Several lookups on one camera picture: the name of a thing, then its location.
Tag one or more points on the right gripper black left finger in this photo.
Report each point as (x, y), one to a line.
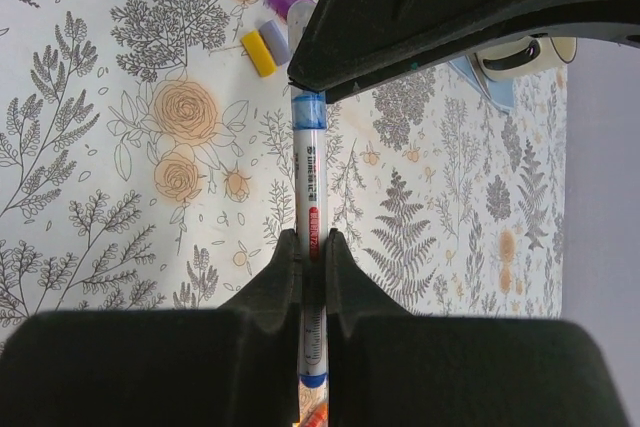
(235, 365)

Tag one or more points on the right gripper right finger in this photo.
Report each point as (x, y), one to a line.
(388, 367)

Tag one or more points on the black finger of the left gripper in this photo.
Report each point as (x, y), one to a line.
(350, 46)

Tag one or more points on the lilac pen cap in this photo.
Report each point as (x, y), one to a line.
(275, 42)

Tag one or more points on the light blue pen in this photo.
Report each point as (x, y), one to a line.
(309, 123)

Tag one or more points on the yellow pen cap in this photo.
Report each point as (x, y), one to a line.
(259, 54)

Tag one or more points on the cream mug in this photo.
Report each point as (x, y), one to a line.
(526, 56)

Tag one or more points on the floral tablecloth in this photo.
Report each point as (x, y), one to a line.
(146, 165)

